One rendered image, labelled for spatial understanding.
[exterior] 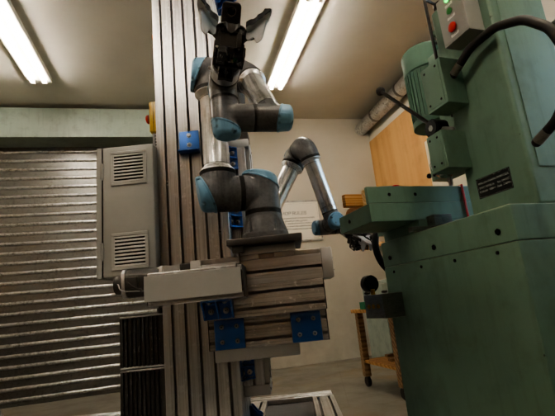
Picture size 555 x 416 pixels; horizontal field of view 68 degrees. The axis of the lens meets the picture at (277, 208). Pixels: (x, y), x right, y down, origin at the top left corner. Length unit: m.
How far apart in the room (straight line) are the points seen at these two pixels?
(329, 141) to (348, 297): 1.80
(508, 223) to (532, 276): 0.13
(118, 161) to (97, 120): 2.87
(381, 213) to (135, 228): 0.83
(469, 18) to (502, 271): 0.71
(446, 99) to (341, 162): 3.60
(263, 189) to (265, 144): 3.42
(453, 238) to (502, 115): 0.36
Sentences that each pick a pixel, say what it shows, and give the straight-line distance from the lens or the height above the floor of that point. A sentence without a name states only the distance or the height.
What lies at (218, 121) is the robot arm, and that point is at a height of 1.09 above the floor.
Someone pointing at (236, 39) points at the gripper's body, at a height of 1.21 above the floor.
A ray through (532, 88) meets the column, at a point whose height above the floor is 1.12.
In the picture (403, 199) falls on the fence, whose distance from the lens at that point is 1.40.
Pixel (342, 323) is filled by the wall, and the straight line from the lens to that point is 4.56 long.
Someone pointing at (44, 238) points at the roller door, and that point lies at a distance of 4.45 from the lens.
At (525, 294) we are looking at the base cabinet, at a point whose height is 0.59.
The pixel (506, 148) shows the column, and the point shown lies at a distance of 1.29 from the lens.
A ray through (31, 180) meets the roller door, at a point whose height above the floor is 2.01.
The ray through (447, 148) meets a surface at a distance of 1.33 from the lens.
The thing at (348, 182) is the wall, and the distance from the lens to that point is 4.84.
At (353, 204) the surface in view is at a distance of 1.34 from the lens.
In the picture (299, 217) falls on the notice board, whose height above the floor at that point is 1.52.
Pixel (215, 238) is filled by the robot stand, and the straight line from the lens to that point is 1.47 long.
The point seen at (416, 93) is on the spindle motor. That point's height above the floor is 1.32.
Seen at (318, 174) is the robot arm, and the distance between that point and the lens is 1.93.
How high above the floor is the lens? 0.62
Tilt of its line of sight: 13 degrees up
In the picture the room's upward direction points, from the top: 6 degrees counter-clockwise
